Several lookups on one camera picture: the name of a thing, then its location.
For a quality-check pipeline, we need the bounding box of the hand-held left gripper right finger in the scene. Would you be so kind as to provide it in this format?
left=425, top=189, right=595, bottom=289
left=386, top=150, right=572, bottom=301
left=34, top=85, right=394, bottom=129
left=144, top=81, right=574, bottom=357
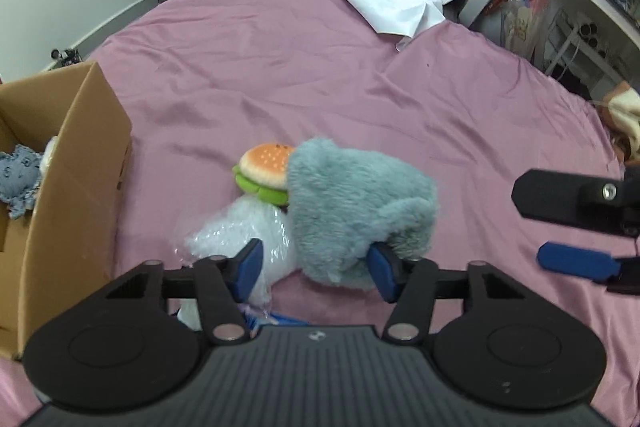
left=367, top=242, right=529, bottom=344

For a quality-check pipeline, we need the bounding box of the orange printed plastic bag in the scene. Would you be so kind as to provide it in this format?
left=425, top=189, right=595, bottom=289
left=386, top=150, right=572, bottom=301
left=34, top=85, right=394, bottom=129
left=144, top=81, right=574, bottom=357
left=481, top=0, right=551, bottom=58

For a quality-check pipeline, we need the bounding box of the beige cloth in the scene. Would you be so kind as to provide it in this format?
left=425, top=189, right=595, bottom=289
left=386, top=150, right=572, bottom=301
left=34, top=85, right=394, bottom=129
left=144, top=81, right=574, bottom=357
left=600, top=82, right=640, bottom=168

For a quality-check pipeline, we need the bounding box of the grey fluffy plush toy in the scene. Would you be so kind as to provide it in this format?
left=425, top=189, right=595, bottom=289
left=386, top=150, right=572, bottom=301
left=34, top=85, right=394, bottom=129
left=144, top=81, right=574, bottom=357
left=286, top=137, right=439, bottom=292

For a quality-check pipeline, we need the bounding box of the blue-grey octopus plush toy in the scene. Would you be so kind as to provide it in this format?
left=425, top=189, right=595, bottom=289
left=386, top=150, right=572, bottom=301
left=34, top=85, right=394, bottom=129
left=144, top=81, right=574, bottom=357
left=0, top=145, right=45, bottom=220

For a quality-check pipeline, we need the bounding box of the brown cardboard box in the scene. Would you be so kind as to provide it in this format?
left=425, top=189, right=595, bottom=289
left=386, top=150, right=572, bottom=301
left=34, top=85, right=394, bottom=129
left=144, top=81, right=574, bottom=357
left=0, top=61, right=133, bottom=362

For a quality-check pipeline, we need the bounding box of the hamburger plush toy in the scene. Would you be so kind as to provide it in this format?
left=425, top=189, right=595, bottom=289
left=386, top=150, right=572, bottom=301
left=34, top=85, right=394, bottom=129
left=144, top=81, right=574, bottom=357
left=231, top=142, right=297, bottom=208

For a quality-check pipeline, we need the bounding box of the white power strip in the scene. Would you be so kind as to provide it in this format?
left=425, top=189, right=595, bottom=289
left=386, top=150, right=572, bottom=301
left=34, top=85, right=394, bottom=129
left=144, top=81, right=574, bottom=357
left=570, top=11, right=609, bottom=51

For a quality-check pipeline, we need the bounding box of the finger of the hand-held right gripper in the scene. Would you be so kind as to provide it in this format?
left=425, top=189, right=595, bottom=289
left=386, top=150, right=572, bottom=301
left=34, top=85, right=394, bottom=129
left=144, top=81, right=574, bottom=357
left=511, top=169, right=640, bottom=238
left=536, top=241, right=640, bottom=296

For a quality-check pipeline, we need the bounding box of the clear bag of white stuffing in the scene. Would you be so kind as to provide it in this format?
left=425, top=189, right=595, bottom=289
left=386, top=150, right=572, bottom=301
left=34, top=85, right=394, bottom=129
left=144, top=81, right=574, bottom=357
left=172, top=197, right=301, bottom=308

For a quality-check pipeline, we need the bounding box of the pink bedsheet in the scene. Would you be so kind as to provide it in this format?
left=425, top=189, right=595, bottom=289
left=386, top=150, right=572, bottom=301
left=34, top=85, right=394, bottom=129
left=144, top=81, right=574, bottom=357
left=0, top=0, right=640, bottom=427

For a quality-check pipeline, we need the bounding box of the white plush toy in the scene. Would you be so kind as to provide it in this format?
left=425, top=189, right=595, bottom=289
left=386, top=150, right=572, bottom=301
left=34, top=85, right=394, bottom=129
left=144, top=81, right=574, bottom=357
left=41, top=136, right=59, bottom=178

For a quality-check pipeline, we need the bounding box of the small black device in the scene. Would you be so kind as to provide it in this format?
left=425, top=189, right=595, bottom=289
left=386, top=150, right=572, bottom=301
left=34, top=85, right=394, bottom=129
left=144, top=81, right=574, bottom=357
left=50, top=48, right=82, bottom=66

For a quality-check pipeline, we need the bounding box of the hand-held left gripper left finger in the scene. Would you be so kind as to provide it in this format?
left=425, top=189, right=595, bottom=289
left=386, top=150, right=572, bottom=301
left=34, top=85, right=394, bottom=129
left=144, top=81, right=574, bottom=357
left=102, top=238, right=264, bottom=345

